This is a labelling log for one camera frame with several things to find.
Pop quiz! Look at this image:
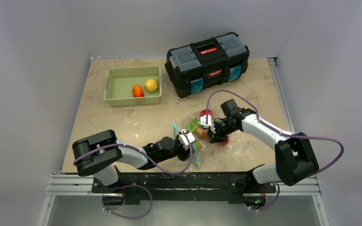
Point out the green perforated plastic basket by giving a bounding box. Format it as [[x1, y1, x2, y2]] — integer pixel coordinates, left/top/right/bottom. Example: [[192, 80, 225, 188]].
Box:
[[103, 66, 162, 107]]

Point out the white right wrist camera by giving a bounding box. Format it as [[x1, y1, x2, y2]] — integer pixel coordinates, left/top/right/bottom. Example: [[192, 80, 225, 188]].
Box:
[[199, 114, 215, 133]]

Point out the yellow fake pear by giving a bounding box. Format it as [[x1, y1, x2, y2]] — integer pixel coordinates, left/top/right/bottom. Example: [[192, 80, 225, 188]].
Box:
[[144, 79, 159, 93]]

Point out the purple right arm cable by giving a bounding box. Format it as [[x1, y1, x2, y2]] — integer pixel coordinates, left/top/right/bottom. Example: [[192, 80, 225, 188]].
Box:
[[206, 89, 345, 176]]

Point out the brown orange fake fruit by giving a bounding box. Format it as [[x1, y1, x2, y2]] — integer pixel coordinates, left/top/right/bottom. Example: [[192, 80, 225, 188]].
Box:
[[195, 128, 210, 140]]

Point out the red fake tomato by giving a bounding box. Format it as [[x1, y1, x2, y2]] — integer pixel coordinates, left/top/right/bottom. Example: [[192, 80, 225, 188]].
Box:
[[217, 136, 230, 146]]

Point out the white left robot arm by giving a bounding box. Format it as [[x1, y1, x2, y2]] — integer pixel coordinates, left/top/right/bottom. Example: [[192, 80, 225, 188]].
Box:
[[72, 129, 197, 193]]

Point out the red fake apple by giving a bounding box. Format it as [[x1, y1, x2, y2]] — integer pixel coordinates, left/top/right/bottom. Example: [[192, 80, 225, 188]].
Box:
[[199, 109, 214, 118]]

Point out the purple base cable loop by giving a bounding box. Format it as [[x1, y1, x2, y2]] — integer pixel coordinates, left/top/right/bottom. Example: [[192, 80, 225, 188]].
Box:
[[102, 184, 154, 220]]

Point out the black plastic toolbox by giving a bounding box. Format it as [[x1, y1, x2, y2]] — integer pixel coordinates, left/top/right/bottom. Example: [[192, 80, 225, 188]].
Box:
[[165, 32, 250, 98]]

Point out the clear zip top bag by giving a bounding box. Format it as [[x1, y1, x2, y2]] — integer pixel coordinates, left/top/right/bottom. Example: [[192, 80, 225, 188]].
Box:
[[172, 109, 210, 168]]

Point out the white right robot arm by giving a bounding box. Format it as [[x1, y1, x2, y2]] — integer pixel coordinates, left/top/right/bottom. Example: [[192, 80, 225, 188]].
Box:
[[200, 99, 319, 192]]

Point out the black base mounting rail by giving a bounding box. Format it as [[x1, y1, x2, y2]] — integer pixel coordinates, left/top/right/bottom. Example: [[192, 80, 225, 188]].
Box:
[[91, 171, 277, 206]]

